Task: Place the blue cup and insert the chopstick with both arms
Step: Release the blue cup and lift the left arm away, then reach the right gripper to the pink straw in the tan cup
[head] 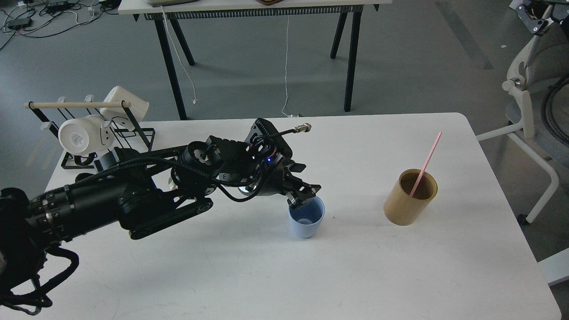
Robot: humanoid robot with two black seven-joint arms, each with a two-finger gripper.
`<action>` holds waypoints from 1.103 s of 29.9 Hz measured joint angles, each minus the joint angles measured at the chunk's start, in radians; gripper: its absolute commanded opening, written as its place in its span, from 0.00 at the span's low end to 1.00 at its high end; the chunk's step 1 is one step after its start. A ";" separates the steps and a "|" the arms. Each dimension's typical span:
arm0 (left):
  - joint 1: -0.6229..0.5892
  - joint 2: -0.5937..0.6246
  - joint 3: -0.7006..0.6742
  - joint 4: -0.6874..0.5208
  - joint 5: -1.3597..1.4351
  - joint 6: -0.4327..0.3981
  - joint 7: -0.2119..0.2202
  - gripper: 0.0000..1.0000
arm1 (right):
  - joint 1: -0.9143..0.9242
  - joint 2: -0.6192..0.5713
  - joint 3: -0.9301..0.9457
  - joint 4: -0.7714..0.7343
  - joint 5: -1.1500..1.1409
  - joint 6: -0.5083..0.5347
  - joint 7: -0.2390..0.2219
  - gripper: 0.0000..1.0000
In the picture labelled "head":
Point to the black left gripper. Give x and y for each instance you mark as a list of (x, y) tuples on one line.
[(278, 178)]

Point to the blue plastic cup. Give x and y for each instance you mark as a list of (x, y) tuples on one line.
[(306, 219)]

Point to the pink chopstick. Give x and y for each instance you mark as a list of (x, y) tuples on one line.
[(426, 163)]

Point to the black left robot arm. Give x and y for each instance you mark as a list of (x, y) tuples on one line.
[(145, 192)]

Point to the bamboo cylinder holder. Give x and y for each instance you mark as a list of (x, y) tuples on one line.
[(402, 208)]

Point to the background white table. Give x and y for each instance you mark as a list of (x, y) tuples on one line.
[(170, 16)]

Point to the white office chair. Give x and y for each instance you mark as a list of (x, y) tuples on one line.
[(537, 79)]

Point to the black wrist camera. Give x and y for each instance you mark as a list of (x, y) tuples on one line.
[(265, 141)]

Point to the black wire cup rack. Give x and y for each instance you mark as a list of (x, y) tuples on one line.
[(122, 115)]

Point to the white mug facing camera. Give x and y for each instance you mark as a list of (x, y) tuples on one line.
[(85, 135)]

